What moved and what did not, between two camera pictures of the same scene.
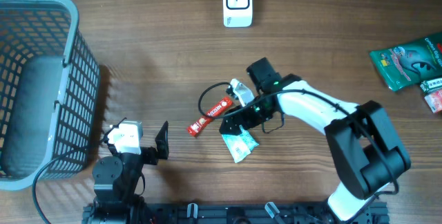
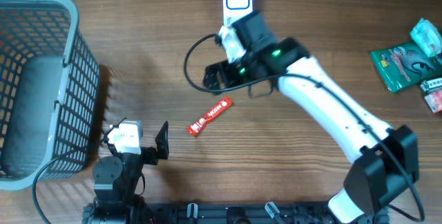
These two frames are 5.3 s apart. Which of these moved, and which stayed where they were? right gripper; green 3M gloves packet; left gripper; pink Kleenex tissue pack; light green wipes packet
Moved: right gripper; light green wipes packet
Stayed: green 3M gloves packet; left gripper; pink Kleenex tissue pack
